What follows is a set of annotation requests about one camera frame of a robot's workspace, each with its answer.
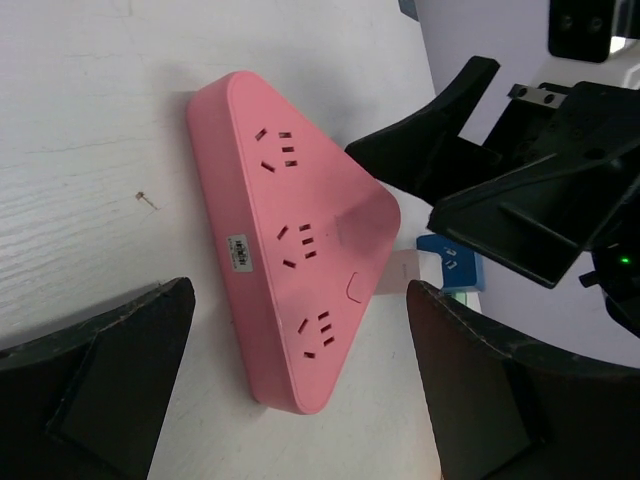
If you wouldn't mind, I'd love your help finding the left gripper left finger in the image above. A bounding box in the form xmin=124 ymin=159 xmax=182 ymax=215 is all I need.
xmin=1 ymin=277 xmax=196 ymax=479

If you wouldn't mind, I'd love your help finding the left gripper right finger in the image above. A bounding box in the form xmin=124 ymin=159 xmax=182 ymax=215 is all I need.
xmin=406 ymin=280 xmax=639 ymax=479

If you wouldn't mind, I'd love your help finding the pink triangular power strip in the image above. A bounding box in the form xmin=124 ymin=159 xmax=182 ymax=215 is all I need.
xmin=186 ymin=71 xmax=400 ymax=415

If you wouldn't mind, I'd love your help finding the white charger plug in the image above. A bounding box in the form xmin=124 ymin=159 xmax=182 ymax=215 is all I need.
xmin=374 ymin=249 xmax=444 ymax=295

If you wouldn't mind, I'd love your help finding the dark blue cube socket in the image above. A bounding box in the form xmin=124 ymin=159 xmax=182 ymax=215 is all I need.
xmin=416 ymin=234 xmax=485 ymax=293

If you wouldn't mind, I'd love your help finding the green charger plug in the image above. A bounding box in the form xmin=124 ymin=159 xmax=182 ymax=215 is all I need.
xmin=446 ymin=292 xmax=482 ymax=313

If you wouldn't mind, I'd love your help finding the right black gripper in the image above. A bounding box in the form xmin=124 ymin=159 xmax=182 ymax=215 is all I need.
xmin=345 ymin=56 xmax=639 ymax=334

